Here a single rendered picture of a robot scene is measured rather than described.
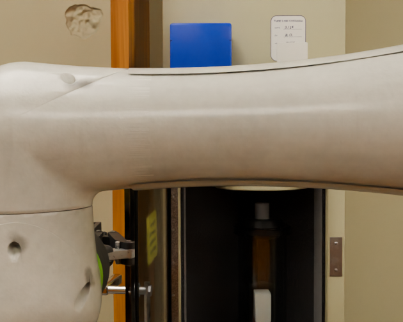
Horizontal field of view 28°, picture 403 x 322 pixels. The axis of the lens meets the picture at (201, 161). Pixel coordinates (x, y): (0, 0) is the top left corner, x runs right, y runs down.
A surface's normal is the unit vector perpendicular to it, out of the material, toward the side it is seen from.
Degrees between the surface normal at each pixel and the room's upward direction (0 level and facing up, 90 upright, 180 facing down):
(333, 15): 90
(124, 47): 90
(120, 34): 90
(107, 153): 111
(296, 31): 90
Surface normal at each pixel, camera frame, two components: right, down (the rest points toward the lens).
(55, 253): 0.54, -0.05
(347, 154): -0.16, 0.47
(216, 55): 0.00, 0.05
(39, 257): 0.35, -0.04
